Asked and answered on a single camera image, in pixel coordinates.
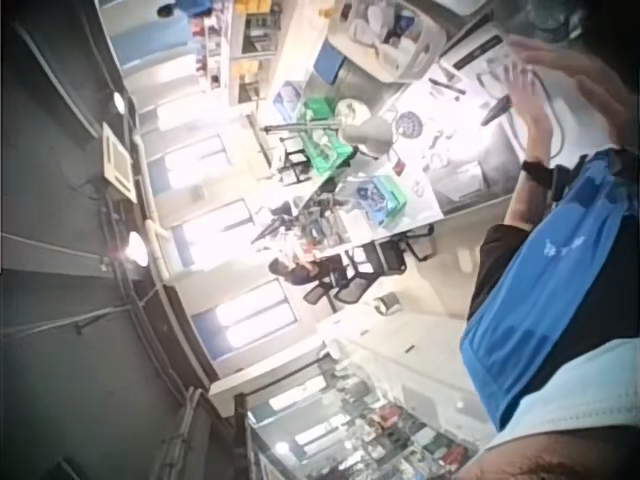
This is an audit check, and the person's left hand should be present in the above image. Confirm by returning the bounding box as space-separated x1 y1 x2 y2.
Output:
501 61 555 164

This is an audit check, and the person's right hand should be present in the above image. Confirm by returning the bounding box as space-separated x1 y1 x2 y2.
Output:
507 37 635 147

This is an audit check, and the black hair dryer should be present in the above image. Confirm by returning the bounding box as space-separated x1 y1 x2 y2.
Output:
479 94 514 128

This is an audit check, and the white carton box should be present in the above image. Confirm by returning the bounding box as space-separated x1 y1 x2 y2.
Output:
438 13 512 76

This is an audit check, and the black slim tool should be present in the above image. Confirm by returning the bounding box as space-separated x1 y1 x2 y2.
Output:
427 77 467 96

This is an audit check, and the black wrist band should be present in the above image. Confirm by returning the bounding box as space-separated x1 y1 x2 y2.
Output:
519 157 572 197

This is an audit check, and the white open box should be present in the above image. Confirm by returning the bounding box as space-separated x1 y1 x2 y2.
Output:
428 163 485 202

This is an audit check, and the round dark disc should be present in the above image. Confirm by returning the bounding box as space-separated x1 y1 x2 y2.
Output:
393 110 424 139

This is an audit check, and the white dish rack basket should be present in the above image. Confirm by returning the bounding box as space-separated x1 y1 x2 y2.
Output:
338 0 449 84

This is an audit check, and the grey desk lamp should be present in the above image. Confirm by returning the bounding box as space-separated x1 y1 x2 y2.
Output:
338 113 397 161

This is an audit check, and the teal box of parts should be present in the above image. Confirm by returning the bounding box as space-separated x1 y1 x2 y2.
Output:
352 174 409 221

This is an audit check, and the black office chair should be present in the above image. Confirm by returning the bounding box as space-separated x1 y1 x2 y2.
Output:
344 242 407 281
302 277 361 314
399 224 437 262

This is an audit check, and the blue box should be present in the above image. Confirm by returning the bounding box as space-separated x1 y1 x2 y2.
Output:
312 40 349 87

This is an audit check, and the green plastic crate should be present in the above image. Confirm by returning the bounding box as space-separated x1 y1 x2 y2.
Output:
293 95 357 177

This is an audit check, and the cluttered work desk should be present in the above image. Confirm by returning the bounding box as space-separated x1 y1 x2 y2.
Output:
249 192 361 256

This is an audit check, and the white waste bin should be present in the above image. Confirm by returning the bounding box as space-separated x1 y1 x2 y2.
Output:
373 293 401 316

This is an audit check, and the white storage shelf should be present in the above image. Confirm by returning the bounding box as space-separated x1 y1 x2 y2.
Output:
187 0 286 106

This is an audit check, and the crowded goods shelf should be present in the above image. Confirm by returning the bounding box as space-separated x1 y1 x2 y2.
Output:
234 344 496 480

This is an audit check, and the white ceiling pipe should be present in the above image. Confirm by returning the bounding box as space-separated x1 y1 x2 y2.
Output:
130 107 176 289

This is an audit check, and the square ceiling vent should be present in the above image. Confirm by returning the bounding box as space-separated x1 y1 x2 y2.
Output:
101 121 139 205

